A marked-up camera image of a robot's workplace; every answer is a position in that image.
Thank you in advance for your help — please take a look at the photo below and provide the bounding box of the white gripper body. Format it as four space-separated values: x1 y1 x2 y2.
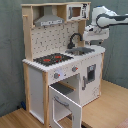
83 25 109 44

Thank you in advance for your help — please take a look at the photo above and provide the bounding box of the white oven door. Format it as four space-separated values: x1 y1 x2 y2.
49 87 82 128

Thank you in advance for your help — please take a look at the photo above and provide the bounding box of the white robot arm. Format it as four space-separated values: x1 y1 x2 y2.
83 6 128 43

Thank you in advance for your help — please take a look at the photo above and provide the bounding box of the wooden toy kitchen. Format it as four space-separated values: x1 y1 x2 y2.
22 2 105 128

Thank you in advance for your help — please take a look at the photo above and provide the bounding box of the toy microwave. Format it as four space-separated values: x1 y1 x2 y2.
66 3 89 21

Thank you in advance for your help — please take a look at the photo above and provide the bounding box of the grey toy sink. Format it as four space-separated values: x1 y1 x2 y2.
65 47 95 56

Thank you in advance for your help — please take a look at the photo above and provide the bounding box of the black toy faucet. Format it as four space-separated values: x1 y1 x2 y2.
67 33 83 49

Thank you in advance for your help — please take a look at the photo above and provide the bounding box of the right red stove knob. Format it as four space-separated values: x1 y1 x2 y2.
71 66 79 73

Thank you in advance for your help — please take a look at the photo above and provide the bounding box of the red stove knob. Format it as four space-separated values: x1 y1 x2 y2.
54 73 60 79
71 66 79 73

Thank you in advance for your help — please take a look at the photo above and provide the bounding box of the grey range hood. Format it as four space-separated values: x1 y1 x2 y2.
34 6 64 27

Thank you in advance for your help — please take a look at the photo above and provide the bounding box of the black toy stovetop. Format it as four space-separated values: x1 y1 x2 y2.
34 53 71 66

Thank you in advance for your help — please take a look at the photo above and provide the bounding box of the left red stove knob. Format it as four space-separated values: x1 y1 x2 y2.
54 73 60 79

